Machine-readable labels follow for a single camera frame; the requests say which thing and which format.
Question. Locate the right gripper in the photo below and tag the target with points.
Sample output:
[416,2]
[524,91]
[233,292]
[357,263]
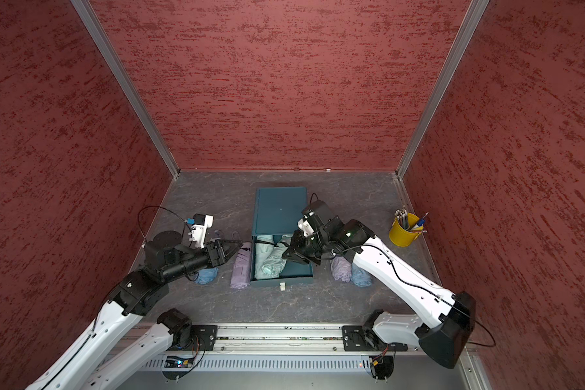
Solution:
[297,251]

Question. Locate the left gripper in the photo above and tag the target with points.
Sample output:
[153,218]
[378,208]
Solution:
[214,260]

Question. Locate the green umbrella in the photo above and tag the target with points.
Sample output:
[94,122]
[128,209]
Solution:
[264,245]
[275,262]

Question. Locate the purple umbrella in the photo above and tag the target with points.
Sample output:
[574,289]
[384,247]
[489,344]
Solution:
[341,269]
[241,272]

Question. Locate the teal drawer cabinet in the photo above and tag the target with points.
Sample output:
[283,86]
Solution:
[276,213]

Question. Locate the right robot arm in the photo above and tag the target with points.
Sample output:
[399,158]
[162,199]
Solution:
[443,321]

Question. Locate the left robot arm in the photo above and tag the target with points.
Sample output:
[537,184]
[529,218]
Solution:
[167,260]

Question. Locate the left blue umbrella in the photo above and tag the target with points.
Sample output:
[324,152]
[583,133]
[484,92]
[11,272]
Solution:
[206,276]

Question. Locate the blue umbrella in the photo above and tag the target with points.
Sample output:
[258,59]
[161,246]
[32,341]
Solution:
[206,276]
[360,278]

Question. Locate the right blue umbrella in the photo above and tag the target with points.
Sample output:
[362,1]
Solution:
[360,278]

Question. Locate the yellow pen cup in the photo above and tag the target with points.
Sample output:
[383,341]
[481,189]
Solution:
[399,237]

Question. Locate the pens in cup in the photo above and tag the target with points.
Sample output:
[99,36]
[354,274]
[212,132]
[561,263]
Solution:
[410,222]

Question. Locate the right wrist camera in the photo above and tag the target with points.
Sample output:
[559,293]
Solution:
[307,224]

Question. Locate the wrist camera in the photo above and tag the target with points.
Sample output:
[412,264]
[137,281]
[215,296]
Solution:
[307,224]
[199,224]

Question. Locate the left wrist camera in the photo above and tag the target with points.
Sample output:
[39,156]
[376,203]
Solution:
[199,224]

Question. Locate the aluminium rail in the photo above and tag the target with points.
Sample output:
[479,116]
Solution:
[282,339]

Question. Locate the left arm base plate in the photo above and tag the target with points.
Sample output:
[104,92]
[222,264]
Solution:
[202,337]

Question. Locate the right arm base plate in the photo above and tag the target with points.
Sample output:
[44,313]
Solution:
[360,339]

